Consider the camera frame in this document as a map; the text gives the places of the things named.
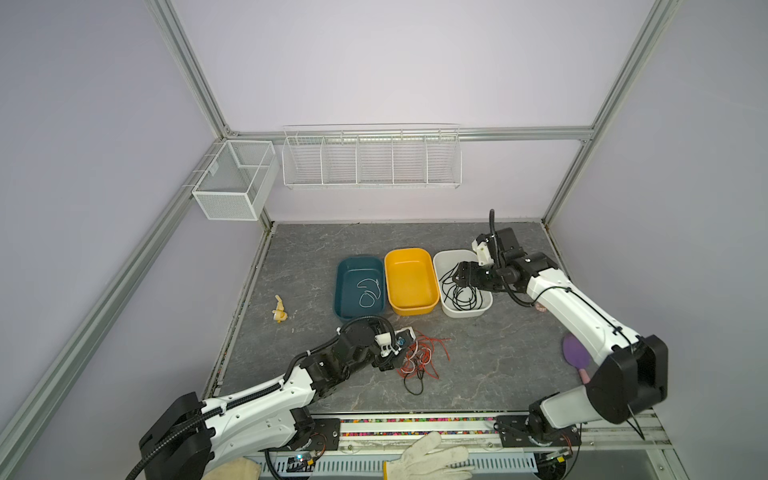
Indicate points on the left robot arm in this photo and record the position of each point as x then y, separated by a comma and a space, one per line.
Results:
193, 436

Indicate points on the teal plastic bin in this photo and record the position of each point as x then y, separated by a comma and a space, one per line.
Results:
360, 288

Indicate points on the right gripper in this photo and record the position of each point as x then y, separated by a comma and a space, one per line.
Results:
469, 270

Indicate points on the right work glove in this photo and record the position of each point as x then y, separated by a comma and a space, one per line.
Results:
427, 459

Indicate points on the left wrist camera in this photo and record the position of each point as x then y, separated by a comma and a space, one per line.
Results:
392, 344

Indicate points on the white mesh box basket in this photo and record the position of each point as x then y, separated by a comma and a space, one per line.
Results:
237, 181

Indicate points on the purple object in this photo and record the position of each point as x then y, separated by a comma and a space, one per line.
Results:
576, 355

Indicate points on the yellow toy figure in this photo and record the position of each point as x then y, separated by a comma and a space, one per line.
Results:
279, 312

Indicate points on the left work glove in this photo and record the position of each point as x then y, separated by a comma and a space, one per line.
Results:
238, 469

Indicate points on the white plastic bin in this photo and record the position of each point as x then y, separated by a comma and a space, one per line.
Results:
458, 302

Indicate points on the yellow plastic bin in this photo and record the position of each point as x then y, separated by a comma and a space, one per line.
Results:
412, 285

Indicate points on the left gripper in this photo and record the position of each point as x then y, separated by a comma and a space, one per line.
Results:
386, 363

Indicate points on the white wire shelf basket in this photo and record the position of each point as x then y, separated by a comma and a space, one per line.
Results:
346, 156

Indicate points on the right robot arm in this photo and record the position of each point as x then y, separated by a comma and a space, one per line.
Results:
632, 370

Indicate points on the work glove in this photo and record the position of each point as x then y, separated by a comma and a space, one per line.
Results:
238, 469
427, 459

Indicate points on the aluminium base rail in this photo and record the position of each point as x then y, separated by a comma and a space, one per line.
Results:
357, 445

